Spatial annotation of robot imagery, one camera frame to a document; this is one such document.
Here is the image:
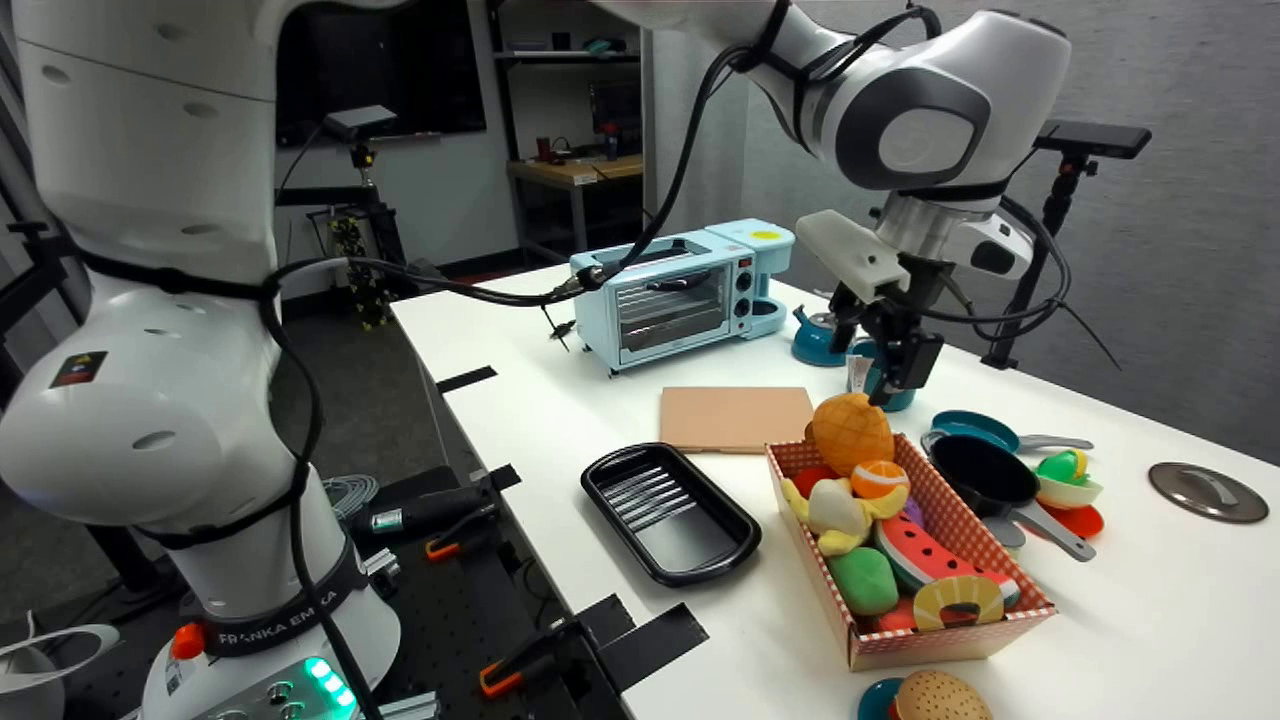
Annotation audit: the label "wooden cutting board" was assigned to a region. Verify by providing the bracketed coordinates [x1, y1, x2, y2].
[662, 386, 811, 455]

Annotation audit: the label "red patterned cardboard box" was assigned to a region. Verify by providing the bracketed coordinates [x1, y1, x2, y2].
[770, 440, 1058, 671]

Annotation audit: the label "green stuffed fruit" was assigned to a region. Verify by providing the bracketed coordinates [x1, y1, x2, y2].
[831, 548, 900, 615]

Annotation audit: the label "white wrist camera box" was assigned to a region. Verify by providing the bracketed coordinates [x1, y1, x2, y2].
[795, 208, 912, 305]

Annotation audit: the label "toy burger bun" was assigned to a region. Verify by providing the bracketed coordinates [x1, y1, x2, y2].
[891, 671, 994, 720]

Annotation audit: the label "black plastic tray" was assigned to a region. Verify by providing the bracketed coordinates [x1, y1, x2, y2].
[582, 444, 761, 587]

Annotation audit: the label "grey round table grommet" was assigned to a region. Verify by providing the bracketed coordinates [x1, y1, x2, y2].
[1147, 458, 1267, 523]

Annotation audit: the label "teal toy cup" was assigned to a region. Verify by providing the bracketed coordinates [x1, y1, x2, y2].
[848, 338, 925, 410]

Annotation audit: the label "black orange clamp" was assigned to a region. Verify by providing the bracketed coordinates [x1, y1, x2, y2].
[353, 462, 521, 565]
[477, 594, 707, 700]

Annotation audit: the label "stuffed peeled banana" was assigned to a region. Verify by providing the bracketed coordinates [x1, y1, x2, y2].
[786, 479, 873, 556]

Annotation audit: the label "black wall monitor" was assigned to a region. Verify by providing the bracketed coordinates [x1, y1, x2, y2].
[276, 0, 485, 147]

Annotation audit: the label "green toy in bowl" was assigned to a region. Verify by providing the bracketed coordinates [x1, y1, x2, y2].
[1038, 452, 1102, 507]

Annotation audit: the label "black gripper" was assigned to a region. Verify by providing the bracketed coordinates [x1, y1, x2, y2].
[829, 261, 953, 390]

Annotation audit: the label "orange stuffed pineapple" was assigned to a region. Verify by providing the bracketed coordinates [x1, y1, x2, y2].
[807, 390, 897, 475]

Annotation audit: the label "stuffed watermelon slice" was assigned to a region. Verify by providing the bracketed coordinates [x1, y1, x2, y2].
[877, 517, 1020, 601]

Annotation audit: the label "teal toy pan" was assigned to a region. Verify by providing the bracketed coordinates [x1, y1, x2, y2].
[930, 409, 1096, 455]

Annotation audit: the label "stuffed pineapple ring slice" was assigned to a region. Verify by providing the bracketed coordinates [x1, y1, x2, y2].
[912, 576, 1005, 633]

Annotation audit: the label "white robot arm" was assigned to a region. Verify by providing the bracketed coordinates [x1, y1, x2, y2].
[0, 0, 1074, 720]

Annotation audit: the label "wooden side table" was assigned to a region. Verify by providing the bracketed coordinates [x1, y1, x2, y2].
[512, 156, 646, 257]

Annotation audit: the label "blue toy kettle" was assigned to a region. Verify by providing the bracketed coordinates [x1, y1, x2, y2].
[791, 306, 843, 366]

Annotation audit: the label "black orange clamp rear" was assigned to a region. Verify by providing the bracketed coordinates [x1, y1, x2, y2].
[353, 462, 521, 565]

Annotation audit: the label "light blue toy toaster oven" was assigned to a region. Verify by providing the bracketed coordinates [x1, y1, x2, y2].
[578, 220, 795, 372]

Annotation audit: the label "black orange clamp front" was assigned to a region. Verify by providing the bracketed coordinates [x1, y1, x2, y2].
[477, 594, 707, 700]

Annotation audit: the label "black camera stand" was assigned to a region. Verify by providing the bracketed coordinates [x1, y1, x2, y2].
[983, 118, 1153, 366]

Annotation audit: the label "small tripod camera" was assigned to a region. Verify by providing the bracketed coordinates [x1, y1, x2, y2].
[325, 104, 401, 329]

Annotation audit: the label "black toy frying pan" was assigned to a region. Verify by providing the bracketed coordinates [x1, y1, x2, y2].
[930, 437, 1096, 565]

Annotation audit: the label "stuffed orange half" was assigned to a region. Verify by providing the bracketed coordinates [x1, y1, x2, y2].
[848, 458, 912, 521]

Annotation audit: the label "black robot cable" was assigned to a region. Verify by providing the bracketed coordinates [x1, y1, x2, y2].
[37, 0, 1123, 720]

